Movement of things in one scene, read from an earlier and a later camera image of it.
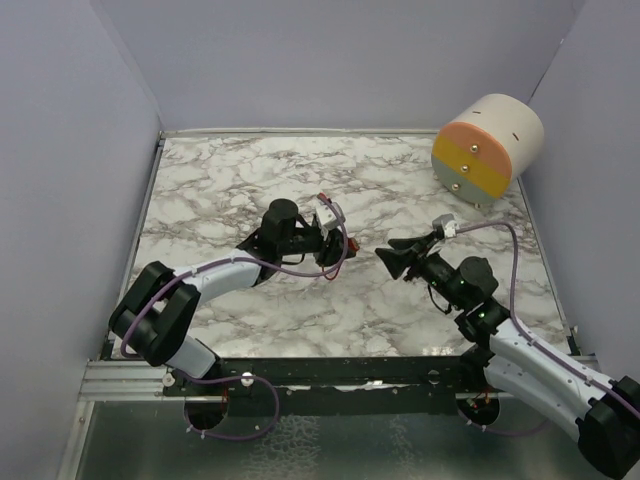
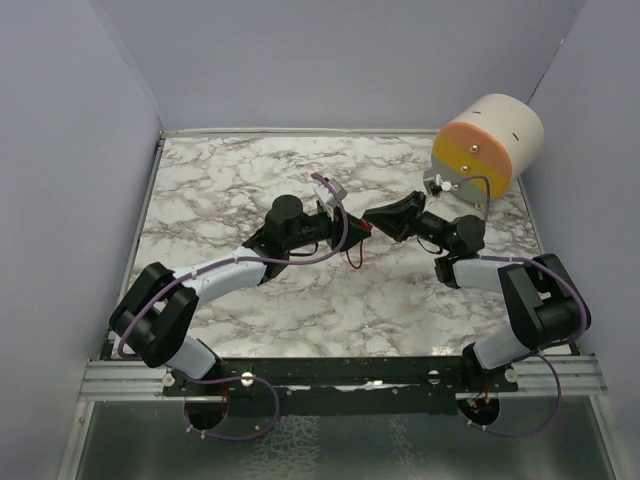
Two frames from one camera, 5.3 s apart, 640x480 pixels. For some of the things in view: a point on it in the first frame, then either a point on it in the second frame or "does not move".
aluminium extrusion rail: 124,381 does not move
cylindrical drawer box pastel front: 491,139 does not move
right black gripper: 398,261 → 396,218
